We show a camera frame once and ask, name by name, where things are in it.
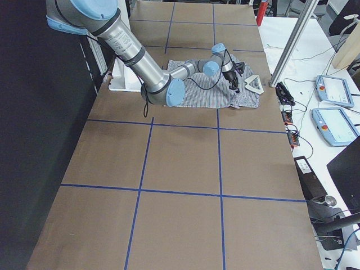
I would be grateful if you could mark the orange black connector block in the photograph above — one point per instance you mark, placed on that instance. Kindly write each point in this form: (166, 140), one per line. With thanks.
(293, 137)

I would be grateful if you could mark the teach pendant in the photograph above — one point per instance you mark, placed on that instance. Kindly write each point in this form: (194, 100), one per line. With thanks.
(334, 90)
(335, 126)

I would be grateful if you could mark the striped polo shirt white collar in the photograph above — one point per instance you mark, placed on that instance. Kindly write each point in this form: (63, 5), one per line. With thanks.
(214, 92)

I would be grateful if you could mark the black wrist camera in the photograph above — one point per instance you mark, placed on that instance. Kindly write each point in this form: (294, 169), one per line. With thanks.
(239, 67)

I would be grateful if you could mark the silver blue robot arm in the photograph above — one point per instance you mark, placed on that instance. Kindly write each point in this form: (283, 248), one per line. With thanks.
(103, 20)

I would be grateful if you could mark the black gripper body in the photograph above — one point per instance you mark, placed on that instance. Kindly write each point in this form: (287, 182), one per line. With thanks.
(230, 76)

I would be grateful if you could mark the black clamp tool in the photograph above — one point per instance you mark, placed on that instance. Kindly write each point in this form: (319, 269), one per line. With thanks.
(283, 94)

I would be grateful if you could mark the near teach pendant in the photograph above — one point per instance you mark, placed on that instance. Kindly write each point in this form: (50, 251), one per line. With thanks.
(335, 126)

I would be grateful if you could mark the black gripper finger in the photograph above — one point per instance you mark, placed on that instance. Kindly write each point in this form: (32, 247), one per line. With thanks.
(234, 87)

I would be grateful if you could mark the black box white label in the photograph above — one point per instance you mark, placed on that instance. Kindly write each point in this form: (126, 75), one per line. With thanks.
(310, 184)

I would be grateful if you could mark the red cylinder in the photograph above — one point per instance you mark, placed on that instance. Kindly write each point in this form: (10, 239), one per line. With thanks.
(261, 12)

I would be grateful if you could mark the black monitor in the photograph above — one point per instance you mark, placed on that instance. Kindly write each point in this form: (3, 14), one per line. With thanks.
(344, 171)

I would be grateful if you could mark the far teach pendant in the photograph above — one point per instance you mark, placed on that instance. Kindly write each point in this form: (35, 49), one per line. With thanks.
(334, 90)

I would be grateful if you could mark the aluminium frame post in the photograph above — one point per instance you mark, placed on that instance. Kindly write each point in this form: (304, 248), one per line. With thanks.
(296, 33)

